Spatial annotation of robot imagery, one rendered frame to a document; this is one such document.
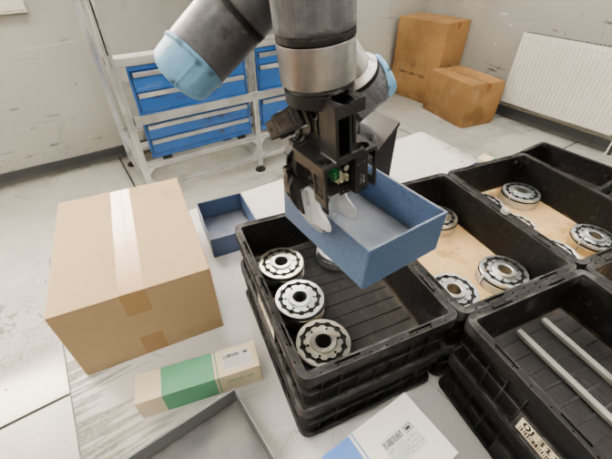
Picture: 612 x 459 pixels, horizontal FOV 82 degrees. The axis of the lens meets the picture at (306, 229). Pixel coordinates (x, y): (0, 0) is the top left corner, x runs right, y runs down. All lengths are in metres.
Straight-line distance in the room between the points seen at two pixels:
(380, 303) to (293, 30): 0.59
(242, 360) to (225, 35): 0.59
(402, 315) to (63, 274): 0.70
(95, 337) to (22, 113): 2.58
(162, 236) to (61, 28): 2.43
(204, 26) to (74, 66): 2.80
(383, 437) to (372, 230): 0.34
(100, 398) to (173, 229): 0.38
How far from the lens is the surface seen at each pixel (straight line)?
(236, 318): 0.92
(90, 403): 0.91
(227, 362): 0.79
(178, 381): 0.79
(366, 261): 0.45
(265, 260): 0.81
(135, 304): 0.80
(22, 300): 2.35
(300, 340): 0.68
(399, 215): 0.60
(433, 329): 0.65
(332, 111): 0.34
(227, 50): 0.43
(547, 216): 1.19
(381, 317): 0.76
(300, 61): 0.34
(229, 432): 0.79
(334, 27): 0.33
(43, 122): 3.30
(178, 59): 0.44
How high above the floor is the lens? 1.43
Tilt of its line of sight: 40 degrees down
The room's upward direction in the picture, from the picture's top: straight up
